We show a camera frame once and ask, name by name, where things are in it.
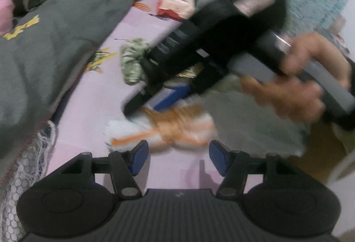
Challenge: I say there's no white plastic bag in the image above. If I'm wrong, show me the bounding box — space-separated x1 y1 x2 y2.
205 75 308 156

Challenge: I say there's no green scrunchie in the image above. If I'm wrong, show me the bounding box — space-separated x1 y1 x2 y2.
120 39 152 85

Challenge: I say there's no pink wet wipes pack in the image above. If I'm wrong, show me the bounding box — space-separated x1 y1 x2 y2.
157 0 196 20

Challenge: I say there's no person's right hand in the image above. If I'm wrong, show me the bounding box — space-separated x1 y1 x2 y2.
241 32 351 123

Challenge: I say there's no grey duvet with yellow print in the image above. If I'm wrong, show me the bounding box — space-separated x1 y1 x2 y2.
0 0 152 184

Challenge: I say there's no pink pillow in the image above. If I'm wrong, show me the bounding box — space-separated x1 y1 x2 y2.
0 0 16 34

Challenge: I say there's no orange striped white towel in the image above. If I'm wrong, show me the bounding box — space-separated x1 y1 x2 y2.
104 105 218 152

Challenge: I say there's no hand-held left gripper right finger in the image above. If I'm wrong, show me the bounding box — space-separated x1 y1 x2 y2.
209 140 294 199

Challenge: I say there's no cardboard box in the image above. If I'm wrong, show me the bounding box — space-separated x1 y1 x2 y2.
286 120 350 185

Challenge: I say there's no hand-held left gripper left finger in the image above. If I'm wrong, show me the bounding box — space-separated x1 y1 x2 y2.
59 140 149 201

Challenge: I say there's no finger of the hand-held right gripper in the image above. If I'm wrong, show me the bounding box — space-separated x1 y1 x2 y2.
153 84 200 111
123 63 178 118

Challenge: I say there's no white mesh mat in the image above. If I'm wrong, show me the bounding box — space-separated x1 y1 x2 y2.
0 120 59 231

